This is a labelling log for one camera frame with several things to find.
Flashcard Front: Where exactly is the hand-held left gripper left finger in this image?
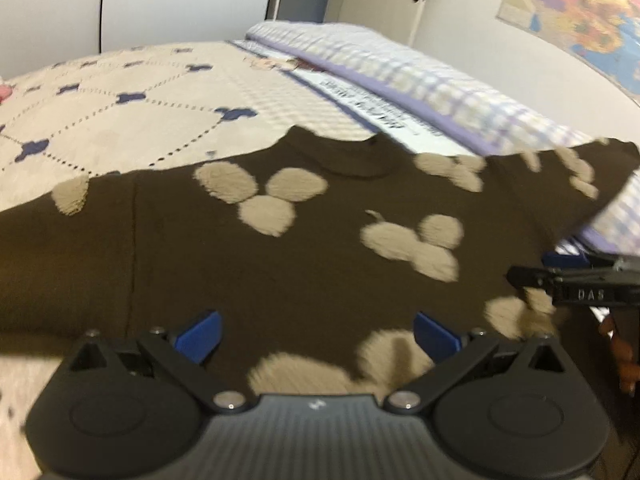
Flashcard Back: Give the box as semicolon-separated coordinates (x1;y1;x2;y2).
66;309;249;414

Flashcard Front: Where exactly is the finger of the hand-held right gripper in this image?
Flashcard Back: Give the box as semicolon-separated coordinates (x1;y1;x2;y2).
506;265;567;292
541;252;619;272

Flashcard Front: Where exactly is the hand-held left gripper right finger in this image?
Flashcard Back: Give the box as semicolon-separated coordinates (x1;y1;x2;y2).
384;311;572;414

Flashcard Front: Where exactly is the brown sweater with beige spots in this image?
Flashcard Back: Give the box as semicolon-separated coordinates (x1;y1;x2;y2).
0;125;640;402

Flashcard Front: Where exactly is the bear printed blanket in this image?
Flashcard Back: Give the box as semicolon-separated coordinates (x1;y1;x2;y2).
0;39;640;480

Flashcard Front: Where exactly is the purple plaid quilt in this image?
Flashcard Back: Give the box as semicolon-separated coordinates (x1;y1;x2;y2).
245;20;640;262

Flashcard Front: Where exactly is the white door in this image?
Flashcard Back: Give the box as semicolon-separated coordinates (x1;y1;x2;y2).
339;0;439;47

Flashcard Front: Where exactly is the white and blue sliding wardrobe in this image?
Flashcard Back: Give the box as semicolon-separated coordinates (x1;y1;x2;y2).
0;0;289;82

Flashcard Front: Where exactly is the wall map poster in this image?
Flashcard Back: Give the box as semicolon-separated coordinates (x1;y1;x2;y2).
496;0;640;99

